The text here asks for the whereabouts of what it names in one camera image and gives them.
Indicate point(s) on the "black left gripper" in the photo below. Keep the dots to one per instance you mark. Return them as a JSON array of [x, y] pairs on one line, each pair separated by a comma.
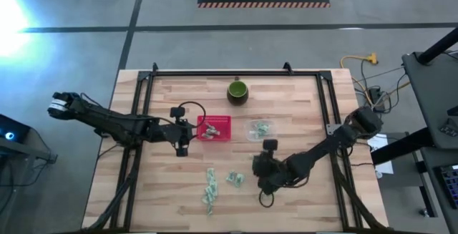
[[170, 132]]

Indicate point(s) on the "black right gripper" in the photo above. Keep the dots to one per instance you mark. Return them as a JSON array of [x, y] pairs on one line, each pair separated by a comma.
[[275, 171]]

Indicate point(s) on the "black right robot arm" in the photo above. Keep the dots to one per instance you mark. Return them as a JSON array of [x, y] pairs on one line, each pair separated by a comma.
[[322, 148]]

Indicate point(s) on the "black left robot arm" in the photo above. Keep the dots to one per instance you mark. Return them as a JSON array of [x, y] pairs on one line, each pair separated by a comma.
[[107, 119]]

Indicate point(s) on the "red slotted plastic basket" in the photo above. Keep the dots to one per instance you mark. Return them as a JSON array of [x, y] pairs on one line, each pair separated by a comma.
[[225, 134]]

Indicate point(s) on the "clear plastic food container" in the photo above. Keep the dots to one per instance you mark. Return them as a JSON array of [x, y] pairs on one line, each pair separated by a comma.
[[271, 135]]

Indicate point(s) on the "black mug green inside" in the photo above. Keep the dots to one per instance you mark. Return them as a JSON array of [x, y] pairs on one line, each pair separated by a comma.
[[238, 89]]

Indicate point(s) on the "white paper sheet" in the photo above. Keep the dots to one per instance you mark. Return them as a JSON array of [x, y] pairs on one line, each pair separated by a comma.
[[379, 142]]

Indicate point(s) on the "black power strip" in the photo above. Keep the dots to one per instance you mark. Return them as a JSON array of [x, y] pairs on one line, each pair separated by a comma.
[[375, 96]]

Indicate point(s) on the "black desk support bar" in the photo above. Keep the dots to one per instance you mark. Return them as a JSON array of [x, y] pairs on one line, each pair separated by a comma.
[[400, 148]]

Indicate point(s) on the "grey stand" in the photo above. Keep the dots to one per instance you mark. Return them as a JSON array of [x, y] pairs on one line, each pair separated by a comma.
[[32, 150]]

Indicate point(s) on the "black box blue light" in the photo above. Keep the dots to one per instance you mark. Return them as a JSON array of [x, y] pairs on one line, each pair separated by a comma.
[[14, 126]]

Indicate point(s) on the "grey desk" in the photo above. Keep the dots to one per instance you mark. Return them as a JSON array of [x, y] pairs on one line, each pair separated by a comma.
[[429, 94]]

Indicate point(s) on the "black keyboard coloured keys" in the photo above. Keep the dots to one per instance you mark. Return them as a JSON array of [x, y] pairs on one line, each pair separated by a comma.
[[451, 184]]

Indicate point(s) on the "black pole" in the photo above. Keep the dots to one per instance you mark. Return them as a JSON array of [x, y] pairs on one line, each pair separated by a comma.
[[440, 46]]

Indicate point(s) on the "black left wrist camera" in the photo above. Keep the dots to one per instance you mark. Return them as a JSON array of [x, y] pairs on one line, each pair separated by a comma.
[[177, 112]]

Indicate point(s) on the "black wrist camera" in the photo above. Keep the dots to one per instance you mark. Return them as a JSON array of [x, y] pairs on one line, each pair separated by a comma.
[[177, 112], [270, 144]]

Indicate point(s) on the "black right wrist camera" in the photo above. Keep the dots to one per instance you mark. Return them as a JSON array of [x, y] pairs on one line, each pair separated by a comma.
[[270, 144]]

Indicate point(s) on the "black aluminium table frame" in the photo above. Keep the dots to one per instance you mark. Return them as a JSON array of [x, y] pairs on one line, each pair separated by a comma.
[[232, 73]]

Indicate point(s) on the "grey metal bracket plate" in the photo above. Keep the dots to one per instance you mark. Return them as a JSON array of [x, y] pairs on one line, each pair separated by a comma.
[[331, 129]]

